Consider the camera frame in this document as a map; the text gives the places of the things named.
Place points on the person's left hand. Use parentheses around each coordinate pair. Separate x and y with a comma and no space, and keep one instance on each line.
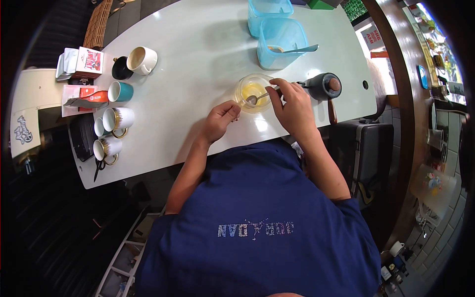
(219,120)

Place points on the person's right hand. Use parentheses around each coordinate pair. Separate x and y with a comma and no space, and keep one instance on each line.
(295,109)

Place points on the person's right index finger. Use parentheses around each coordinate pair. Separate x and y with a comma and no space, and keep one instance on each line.
(282,83)

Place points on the person's right fingers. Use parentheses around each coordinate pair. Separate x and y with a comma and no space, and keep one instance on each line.
(298,90)

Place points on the person's right thumb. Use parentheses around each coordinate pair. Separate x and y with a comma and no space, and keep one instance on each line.
(273,99)

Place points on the person's left fingers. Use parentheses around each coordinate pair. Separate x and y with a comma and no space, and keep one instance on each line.
(234,117)

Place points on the person's left thumb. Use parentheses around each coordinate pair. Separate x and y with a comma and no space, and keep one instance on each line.
(230,106)

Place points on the metal spoon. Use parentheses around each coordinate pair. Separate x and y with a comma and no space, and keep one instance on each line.
(256,98)

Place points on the glass cup with yellow liquid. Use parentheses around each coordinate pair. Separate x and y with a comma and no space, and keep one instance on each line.
(254,91)

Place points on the blue plastic spoon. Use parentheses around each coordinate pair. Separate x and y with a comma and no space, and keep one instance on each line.
(298,49)

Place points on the blue plastic container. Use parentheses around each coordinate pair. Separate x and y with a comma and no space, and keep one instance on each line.
(268,13)
(282,39)

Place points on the green box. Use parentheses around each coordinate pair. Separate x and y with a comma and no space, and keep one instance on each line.
(321,3)

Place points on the black and grey case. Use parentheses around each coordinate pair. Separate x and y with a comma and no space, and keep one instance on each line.
(362,156)

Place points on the person's body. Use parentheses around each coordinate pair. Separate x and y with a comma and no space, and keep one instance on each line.
(256,208)

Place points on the plain white mug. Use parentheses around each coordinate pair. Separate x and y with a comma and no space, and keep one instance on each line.
(143,59)

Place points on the brown wooden counter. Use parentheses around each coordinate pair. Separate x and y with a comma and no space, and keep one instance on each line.
(402,111)

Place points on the teal cup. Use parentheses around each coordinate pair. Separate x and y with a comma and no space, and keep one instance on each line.
(120,91)

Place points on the small white cup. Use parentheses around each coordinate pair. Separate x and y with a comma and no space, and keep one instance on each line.
(99,127)

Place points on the black scissors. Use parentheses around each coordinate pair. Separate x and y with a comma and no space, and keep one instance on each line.
(98,169)

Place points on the orange and white packet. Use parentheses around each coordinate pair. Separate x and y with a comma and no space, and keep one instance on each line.
(83,98)

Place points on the white box with red print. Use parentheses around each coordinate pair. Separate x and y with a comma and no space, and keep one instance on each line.
(89,61)

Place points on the black flat device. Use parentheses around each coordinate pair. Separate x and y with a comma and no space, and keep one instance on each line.
(83,136)

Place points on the wicker chair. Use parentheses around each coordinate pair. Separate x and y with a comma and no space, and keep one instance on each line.
(97,24)

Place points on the white folded packets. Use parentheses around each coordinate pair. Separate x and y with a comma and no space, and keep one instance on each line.
(66,65)

